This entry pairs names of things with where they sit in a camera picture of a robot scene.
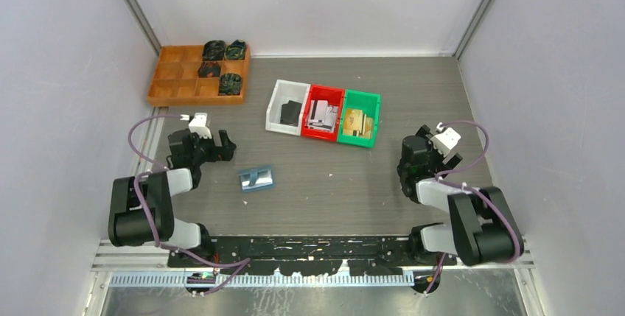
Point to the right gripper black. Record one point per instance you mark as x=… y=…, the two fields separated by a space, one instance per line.
x=453 y=161

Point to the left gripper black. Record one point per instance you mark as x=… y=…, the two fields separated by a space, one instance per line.
x=214 y=155

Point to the blue leather card holder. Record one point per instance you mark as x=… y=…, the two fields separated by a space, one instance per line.
x=256 y=178

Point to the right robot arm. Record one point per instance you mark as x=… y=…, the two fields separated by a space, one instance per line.
x=481 y=227

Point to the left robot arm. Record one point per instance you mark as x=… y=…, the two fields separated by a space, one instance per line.
x=141 y=207

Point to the black card stack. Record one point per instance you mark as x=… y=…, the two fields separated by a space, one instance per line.
x=290 y=113

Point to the gold cards pile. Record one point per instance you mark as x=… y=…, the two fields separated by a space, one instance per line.
x=357 y=124

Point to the white cards pile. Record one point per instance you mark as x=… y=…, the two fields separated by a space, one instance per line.
x=322 y=116

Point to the rolled dark tie bottom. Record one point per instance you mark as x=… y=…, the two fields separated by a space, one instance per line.
x=230 y=84

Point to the white plastic bin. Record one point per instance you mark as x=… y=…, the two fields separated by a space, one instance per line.
x=283 y=92

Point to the rolled dark tie middle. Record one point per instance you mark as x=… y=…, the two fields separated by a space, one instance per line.
x=208 y=69

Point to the green plastic bin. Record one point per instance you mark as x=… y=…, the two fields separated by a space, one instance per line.
x=370 y=104

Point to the wooden compartment tray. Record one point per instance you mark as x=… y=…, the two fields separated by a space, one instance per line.
x=176 y=81

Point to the rolled dark tie top-right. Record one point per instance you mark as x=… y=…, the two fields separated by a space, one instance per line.
x=235 y=50

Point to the rolled dark tie top-left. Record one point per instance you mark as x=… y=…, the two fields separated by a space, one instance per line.
x=213 y=50

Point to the red plastic bin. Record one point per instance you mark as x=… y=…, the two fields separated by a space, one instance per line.
x=334 y=97

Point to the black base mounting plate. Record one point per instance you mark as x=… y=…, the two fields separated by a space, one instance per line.
x=317 y=255

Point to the aluminium frame rail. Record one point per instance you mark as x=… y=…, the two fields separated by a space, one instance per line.
x=148 y=266

